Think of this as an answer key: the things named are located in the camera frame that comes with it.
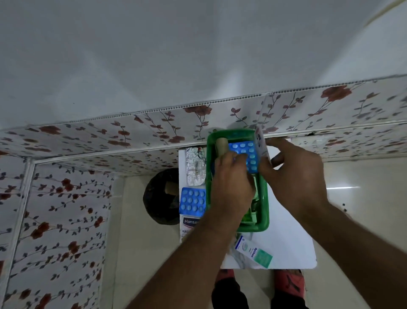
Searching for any green plastic tray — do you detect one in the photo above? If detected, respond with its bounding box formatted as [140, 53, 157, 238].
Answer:
[206, 129, 270, 233]

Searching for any person's left hand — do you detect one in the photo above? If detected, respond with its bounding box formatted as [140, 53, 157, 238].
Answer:
[207, 151, 256, 231]

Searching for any white and green box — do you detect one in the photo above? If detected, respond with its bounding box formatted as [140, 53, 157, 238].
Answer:
[234, 236, 274, 269]

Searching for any person's right red shoe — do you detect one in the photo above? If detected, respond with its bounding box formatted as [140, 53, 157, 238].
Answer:
[274, 269, 306, 300]

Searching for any white box with blue label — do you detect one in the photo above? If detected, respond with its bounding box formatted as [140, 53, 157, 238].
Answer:
[180, 215, 201, 244]

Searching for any person's right hand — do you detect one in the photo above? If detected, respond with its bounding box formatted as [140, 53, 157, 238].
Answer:
[259, 138, 332, 224]

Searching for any person's right forearm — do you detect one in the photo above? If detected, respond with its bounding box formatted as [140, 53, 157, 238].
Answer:
[297, 204, 407, 309]

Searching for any black waste bin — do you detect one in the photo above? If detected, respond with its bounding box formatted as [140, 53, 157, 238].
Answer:
[143, 168, 181, 226]

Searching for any person's right black trouser leg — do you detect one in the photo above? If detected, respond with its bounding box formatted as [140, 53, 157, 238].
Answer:
[272, 294, 309, 309]

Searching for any person's red shoe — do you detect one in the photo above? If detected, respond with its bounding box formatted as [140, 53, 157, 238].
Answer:
[274, 269, 306, 300]
[216, 269, 236, 284]

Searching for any white printed tablet strip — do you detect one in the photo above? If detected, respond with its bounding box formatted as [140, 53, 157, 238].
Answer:
[254, 126, 271, 167]

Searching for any person's left red shoe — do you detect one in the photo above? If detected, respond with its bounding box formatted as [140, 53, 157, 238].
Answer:
[216, 269, 236, 284]

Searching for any silver foil tablet strip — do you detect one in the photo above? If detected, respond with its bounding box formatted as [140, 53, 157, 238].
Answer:
[185, 147, 207, 187]

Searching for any person's left forearm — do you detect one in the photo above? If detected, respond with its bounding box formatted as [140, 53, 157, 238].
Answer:
[125, 218, 245, 309]

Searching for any beige bandage roll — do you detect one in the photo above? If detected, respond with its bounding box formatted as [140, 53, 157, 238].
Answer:
[215, 138, 230, 159]

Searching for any person's left black trouser leg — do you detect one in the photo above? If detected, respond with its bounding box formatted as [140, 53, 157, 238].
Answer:
[211, 280, 251, 309]

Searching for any person's black trouser leg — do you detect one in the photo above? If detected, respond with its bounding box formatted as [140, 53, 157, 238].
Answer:
[211, 280, 251, 309]
[272, 294, 309, 309]

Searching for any blue tablet blister pack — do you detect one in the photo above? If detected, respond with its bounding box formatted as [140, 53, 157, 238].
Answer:
[179, 187, 207, 218]
[228, 141, 259, 174]

